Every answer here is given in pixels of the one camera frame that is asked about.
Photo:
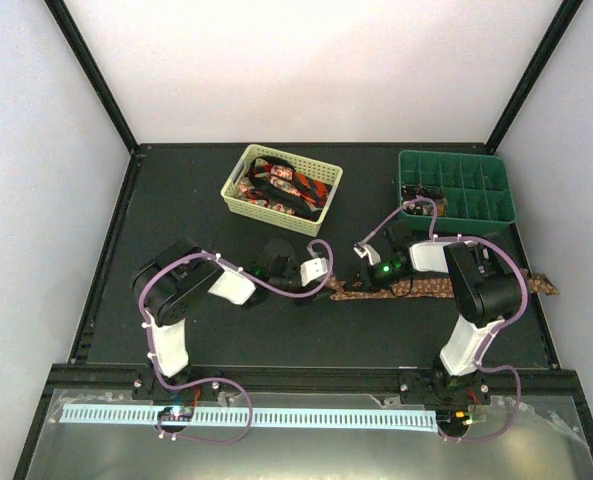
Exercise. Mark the pink floral black tie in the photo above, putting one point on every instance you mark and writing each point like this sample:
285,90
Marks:
265,187

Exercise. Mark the brown floral tie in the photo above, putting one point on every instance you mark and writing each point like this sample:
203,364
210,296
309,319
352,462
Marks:
423,287

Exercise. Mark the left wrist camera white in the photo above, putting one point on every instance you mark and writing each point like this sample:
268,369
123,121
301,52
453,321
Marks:
315,270

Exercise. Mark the light blue slotted cable duct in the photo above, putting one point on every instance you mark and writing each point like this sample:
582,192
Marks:
241,417

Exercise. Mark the right controller board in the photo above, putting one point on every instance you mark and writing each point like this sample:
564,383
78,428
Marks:
455,422

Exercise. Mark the left black frame post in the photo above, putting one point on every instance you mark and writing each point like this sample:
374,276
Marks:
79,47

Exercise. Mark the controller board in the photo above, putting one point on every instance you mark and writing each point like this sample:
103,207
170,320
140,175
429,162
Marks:
455,422
181,409

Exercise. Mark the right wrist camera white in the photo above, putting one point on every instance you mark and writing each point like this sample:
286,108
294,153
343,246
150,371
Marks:
367,253

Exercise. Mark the red black striped tie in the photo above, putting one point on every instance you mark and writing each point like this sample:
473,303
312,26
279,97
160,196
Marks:
315,193

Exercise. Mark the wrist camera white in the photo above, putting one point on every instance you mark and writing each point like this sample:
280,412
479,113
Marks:
315,270
367,253

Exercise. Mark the right black frame post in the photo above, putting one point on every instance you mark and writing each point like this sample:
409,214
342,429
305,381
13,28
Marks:
548,44

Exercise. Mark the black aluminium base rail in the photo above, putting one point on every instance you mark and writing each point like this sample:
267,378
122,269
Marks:
409,385

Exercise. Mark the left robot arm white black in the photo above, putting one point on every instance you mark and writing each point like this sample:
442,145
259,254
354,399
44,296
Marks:
167,287

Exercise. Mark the green divided organizer tray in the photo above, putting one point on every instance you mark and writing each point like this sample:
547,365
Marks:
477,188

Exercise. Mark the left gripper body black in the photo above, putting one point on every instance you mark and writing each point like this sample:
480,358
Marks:
278,281

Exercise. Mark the cream plastic basket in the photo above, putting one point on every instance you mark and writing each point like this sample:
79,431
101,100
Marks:
318,170

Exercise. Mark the rolled dark floral tie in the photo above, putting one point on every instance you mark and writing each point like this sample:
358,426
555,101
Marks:
421,200

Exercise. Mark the black frame post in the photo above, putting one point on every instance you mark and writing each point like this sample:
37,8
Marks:
79,47
548,44

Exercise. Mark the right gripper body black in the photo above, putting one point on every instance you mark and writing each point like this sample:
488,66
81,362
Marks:
383,278

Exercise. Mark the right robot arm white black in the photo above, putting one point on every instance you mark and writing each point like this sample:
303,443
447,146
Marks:
488,287

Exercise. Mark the left controller board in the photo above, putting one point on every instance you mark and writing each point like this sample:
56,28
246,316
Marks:
181,409

